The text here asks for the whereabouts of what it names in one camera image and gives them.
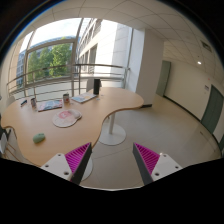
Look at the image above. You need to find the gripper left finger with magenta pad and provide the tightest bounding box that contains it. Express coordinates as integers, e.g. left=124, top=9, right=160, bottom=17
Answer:
left=41, top=143, right=93, bottom=185

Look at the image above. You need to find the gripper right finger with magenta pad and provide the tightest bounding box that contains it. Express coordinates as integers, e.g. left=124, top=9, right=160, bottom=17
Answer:
left=133, top=143, right=182, bottom=185

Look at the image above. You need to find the mint green computer mouse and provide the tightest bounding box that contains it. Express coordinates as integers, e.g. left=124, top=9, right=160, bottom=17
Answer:
left=33, top=133, right=45, bottom=144

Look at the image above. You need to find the curved wooden table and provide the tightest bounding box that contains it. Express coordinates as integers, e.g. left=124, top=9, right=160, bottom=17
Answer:
left=1, top=87, right=144, bottom=166

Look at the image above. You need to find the colourful magazine on table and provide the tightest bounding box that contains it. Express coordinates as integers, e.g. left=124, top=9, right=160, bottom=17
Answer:
left=38, top=100, right=62, bottom=112

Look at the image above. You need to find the chair at left edge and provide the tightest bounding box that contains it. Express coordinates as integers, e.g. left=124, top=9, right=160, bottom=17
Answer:
left=0, top=114, right=20, bottom=162

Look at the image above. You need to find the open light blue book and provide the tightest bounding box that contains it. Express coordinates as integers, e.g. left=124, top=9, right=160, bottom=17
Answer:
left=72, top=92, right=96, bottom=103

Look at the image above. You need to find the red and white can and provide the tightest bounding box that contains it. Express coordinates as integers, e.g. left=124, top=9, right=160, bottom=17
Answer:
left=63, top=93, right=70, bottom=103

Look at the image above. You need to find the small dark can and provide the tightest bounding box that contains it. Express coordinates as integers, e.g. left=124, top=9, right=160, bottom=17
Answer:
left=31, top=97, right=37, bottom=108

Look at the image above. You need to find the grey-green door on right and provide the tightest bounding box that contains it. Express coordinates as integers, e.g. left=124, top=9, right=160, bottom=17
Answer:
left=201, top=86, right=224, bottom=134

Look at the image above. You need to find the grey-green door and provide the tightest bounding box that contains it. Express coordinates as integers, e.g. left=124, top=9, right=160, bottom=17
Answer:
left=201, top=86, right=224, bottom=134
left=156, top=61, right=171, bottom=97

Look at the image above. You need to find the metal balcony railing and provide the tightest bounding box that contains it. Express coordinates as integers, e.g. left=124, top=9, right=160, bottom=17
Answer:
left=7, top=63, right=129, bottom=101

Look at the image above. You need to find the grey-green door at back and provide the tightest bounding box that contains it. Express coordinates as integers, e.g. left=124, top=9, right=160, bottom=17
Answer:
left=156, top=61, right=171, bottom=97

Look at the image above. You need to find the white table pedestal leg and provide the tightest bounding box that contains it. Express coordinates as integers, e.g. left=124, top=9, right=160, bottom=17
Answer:
left=99, top=114, right=126, bottom=146

